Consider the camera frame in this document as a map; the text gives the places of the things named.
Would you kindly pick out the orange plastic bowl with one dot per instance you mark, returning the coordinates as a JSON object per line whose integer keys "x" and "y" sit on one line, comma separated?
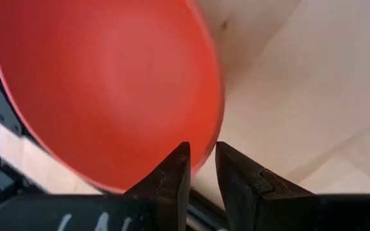
{"x": 108, "y": 90}

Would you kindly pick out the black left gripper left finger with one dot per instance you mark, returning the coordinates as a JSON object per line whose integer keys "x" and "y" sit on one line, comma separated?
{"x": 172, "y": 179}

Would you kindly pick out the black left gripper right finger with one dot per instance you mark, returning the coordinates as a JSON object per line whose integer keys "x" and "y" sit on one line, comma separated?
{"x": 246, "y": 192}

